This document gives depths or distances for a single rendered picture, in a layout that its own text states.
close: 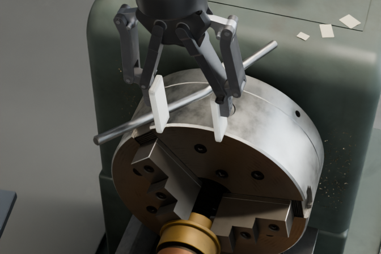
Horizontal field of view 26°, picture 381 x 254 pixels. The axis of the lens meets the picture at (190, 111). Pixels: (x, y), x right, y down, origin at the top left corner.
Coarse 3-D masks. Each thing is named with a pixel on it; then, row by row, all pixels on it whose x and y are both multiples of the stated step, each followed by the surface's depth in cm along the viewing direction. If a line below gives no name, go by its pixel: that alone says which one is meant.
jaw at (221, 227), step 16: (224, 208) 122; (240, 208) 121; (256, 208) 121; (272, 208) 120; (288, 208) 120; (304, 208) 123; (224, 224) 120; (240, 224) 119; (256, 224) 120; (272, 224) 120; (288, 224) 120; (224, 240) 119; (240, 240) 121; (256, 240) 121
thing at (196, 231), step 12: (192, 216) 120; (204, 216) 121; (168, 228) 119; (180, 228) 118; (192, 228) 118; (204, 228) 118; (168, 240) 117; (180, 240) 116; (192, 240) 116; (204, 240) 117; (216, 240) 118; (156, 252) 120; (168, 252) 116; (180, 252) 115; (192, 252) 116; (204, 252) 116; (216, 252) 120
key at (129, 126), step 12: (264, 48) 117; (252, 60) 115; (192, 96) 109; (204, 96) 110; (168, 108) 106; (132, 120) 102; (144, 120) 103; (108, 132) 99; (120, 132) 100; (96, 144) 98
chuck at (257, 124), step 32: (256, 96) 121; (192, 128) 116; (256, 128) 117; (288, 128) 120; (128, 160) 126; (192, 160) 121; (224, 160) 119; (256, 160) 117; (288, 160) 118; (128, 192) 132; (224, 192) 133; (256, 192) 122; (288, 192) 120; (160, 224) 135
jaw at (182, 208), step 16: (144, 128) 122; (144, 144) 121; (160, 144) 120; (144, 160) 118; (160, 160) 119; (176, 160) 121; (144, 176) 121; (160, 176) 120; (176, 176) 120; (192, 176) 123; (160, 192) 119; (176, 192) 119; (192, 192) 122; (160, 208) 121; (176, 208) 118; (192, 208) 121
